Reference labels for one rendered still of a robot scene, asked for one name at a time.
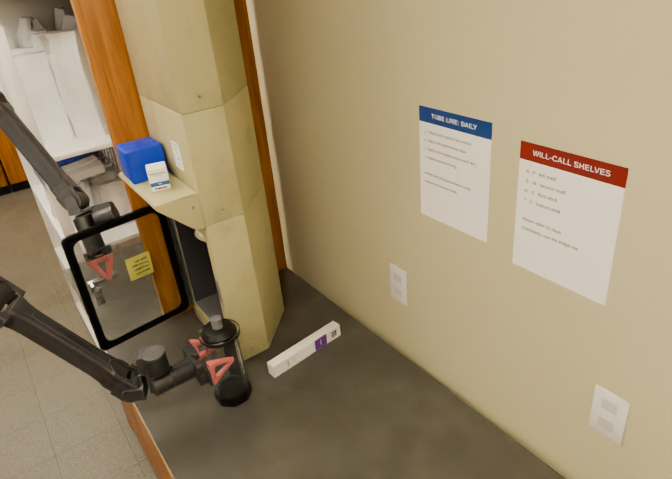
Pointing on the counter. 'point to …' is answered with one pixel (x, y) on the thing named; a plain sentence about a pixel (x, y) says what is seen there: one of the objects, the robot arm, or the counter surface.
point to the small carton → (158, 176)
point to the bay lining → (196, 262)
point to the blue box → (139, 157)
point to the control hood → (172, 201)
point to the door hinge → (181, 260)
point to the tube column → (181, 38)
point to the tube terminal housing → (228, 209)
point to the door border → (87, 288)
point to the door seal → (86, 290)
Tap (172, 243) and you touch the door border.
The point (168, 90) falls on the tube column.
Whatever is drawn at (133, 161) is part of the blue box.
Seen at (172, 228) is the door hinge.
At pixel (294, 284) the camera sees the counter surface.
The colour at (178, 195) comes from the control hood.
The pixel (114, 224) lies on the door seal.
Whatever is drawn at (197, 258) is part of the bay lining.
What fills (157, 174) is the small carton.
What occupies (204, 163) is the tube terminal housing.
